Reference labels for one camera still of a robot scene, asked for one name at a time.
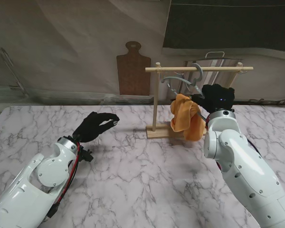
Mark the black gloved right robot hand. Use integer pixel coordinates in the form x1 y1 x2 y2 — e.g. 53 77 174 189
191 83 236 114

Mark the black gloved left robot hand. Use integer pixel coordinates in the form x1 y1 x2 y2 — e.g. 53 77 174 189
72 112 121 143

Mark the orange microfibre towel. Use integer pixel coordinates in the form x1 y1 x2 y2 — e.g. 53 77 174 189
170 94 205 142

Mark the grey plastic clothes hanger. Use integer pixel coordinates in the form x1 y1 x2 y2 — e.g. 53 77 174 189
161 63 209 121

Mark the wooden hanging rack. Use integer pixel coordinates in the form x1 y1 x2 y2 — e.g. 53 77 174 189
145 62 254 139

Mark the printed kitchen backdrop cloth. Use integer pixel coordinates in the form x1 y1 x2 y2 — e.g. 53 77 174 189
0 0 285 106

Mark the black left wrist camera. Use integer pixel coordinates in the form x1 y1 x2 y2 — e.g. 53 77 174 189
79 149 94 163

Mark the red black left arm cable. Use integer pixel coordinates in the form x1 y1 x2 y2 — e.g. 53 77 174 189
47 141 83 219

